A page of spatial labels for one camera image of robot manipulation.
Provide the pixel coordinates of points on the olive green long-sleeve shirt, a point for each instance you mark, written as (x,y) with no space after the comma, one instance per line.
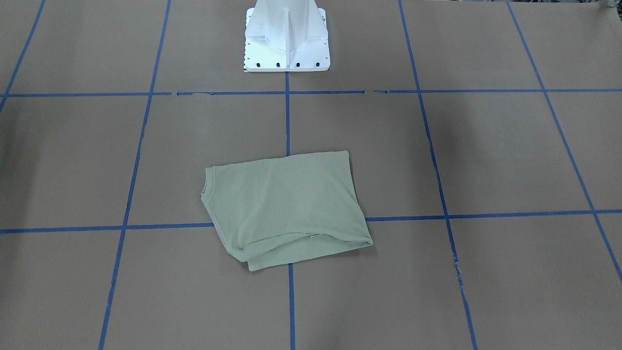
(285,210)

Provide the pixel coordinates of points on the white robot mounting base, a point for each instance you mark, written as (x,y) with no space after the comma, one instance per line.
(286,36)

